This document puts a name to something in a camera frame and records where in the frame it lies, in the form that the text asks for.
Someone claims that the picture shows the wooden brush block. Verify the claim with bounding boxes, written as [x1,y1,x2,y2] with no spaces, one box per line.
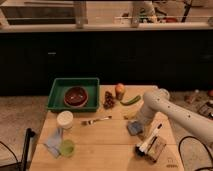
[146,136,166,163]

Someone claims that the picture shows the green plastic cup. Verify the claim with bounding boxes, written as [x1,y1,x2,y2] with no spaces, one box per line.
[59,140,75,157]

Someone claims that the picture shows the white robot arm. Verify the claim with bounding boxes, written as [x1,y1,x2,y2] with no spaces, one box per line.
[136,89,213,148]

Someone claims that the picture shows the green plastic tray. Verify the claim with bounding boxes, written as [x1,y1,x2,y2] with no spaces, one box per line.
[47,78,100,112]

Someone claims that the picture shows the brown wooden bowl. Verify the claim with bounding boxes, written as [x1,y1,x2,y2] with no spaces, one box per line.
[64,86,88,107]

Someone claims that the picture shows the blue sponge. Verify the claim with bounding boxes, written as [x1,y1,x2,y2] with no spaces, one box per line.
[127,121,143,136]

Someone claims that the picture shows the metal fork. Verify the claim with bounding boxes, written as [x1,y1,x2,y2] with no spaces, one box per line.
[81,116,112,126]

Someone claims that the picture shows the dark grape bunch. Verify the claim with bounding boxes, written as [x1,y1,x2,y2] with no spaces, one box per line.
[103,91,115,109]

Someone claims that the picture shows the black cable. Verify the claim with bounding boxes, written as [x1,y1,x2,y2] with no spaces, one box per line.
[177,135,213,171]

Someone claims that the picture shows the black chair frame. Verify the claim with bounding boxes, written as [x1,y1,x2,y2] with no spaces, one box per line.
[0,128,36,171]

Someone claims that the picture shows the light blue cloth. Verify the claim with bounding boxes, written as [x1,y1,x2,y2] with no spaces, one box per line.
[44,128,63,158]

